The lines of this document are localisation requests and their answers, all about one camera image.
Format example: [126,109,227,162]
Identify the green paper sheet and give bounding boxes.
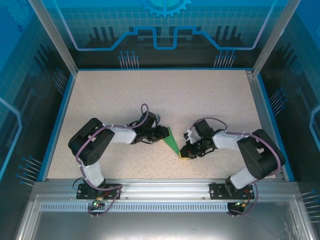
[161,126,181,156]

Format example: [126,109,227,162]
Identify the metal tray panel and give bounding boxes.
[14,194,317,240]

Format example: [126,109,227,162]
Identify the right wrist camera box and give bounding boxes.
[183,128,196,144]

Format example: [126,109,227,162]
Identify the aluminium mounting rail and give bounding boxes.
[32,178,301,201]

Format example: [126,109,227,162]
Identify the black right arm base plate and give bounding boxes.
[209,181,256,200]

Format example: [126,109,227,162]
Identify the blue table border frame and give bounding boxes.
[36,66,296,183]

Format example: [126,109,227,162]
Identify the slotted metal cable duct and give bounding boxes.
[38,202,240,213]

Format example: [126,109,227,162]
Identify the aluminium side rail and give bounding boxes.
[246,70,287,181]

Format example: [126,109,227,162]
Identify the cable connector with green light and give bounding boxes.
[90,196,105,210]
[233,199,252,209]

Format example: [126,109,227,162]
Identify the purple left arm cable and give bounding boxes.
[74,103,151,218]

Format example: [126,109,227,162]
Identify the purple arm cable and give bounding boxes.
[74,103,151,218]
[188,117,283,218]

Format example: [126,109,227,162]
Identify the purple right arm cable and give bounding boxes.
[188,117,283,218]

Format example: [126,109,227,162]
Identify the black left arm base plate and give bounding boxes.
[76,183,123,200]

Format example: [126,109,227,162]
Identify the aluminium frame post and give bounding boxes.
[251,0,301,77]
[27,0,79,76]

